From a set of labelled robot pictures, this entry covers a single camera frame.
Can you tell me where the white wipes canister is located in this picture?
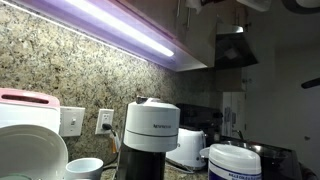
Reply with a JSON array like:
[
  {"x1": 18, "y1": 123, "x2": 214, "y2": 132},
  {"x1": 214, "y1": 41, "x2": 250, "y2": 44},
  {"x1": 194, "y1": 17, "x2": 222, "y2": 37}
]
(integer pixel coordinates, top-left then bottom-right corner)
[{"x1": 208, "y1": 144, "x2": 262, "y2": 180}]

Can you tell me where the white paper towel wipe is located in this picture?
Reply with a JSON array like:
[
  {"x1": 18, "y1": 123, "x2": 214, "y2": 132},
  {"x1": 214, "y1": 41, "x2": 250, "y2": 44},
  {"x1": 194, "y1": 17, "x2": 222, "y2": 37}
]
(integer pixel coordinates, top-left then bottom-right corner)
[{"x1": 185, "y1": 0, "x2": 202, "y2": 14}]

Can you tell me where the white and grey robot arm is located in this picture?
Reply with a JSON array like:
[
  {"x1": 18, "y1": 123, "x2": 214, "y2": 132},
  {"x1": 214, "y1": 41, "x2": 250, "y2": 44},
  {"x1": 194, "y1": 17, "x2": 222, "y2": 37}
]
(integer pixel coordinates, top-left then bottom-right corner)
[{"x1": 236, "y1": 0, "x2": 320, "y2": 14}]

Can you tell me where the wooden upper cabinet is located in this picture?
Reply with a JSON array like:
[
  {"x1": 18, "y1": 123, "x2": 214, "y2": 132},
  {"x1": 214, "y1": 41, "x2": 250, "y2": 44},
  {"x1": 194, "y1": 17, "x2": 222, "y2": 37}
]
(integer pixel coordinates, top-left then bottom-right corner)
[{"x1": 115, "y1": 0, "x2": 244, "y2": 67}]

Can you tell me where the under-cabinet light strip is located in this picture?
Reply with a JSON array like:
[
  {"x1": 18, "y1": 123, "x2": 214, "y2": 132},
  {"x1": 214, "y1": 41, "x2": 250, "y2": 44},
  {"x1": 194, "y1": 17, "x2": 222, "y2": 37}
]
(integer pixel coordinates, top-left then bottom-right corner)
[{"x1": 65, "y1": 0, "x2": 174, "y2": 57}]

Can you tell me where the black and white coffee machine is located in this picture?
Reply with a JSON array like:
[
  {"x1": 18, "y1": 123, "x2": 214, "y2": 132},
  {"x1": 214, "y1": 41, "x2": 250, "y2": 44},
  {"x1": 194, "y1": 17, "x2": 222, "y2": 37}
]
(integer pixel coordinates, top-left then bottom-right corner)
[{"x1": 115, "y1": 96, "x2": 180, "y2": 180}]

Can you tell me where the white two-slot toaster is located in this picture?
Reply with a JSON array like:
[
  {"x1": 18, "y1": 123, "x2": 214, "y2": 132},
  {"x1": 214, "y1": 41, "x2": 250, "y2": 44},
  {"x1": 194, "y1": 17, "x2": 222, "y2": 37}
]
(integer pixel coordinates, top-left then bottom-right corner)
[{"x1": 166, "y1": 127, "x2": 206, "y2": 170}]

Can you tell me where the black range hood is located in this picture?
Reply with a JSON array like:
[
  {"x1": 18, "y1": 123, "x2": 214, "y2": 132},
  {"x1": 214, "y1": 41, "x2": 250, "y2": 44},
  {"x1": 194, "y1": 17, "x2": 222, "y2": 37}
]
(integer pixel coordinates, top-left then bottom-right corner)
[{"x1": 214, "y1": 23, "x2": 258, "y2": 70}]

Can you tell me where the white ceramic cup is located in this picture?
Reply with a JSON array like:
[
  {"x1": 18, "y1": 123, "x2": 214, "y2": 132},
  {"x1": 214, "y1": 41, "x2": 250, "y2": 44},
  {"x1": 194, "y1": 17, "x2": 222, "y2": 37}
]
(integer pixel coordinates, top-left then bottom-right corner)
[{"x1": 64, "y1": 158, "x2": 103, "y2": 180}]

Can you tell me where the pink and white appliance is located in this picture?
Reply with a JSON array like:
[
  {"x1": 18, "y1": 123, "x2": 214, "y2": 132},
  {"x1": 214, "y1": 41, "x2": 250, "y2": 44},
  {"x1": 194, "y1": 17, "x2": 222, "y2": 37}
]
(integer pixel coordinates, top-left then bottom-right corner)
[{"x1": 0, "y1": 88, "x2": 61, "y2": 133}]

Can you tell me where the white wall power outlet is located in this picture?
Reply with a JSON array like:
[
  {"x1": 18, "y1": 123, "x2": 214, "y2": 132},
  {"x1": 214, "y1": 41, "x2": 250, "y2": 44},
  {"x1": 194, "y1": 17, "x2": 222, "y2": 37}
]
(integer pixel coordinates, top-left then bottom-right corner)
[{"x1": 95, "y1": 109, "x2": 114, "y2": 135}]

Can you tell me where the white light switch plate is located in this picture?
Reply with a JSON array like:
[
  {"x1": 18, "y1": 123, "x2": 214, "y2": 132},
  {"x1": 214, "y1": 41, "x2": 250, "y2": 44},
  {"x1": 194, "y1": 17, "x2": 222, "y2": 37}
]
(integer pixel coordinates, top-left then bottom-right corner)
[{"x1": 59, "y1": 106, "x2": 85, "y2": 137}]

